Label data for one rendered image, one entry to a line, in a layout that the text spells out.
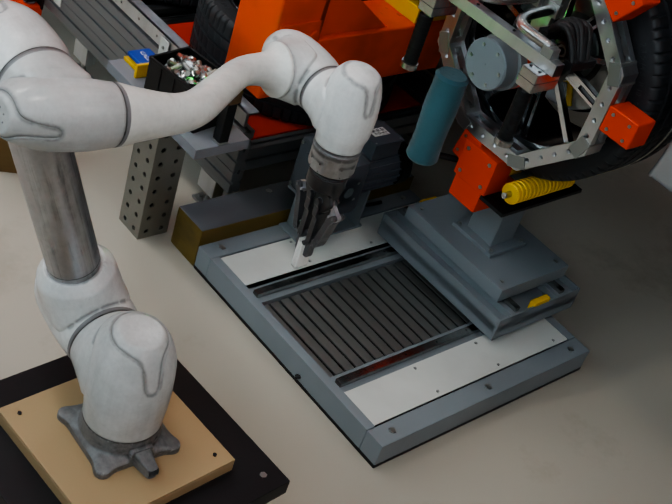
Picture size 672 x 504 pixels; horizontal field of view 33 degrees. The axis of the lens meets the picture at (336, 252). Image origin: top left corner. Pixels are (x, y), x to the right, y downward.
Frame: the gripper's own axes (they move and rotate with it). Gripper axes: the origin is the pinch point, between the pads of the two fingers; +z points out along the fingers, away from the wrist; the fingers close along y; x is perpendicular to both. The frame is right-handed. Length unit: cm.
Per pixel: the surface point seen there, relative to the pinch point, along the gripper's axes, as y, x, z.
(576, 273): -24, 152, 69
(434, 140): -38, 74, 12
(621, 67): -4, 87, -29
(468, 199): -27, 85, 26
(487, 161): -27, 85, 13
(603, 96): -5, 87, -20
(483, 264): -21, 94, 46
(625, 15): -9, 87, -40
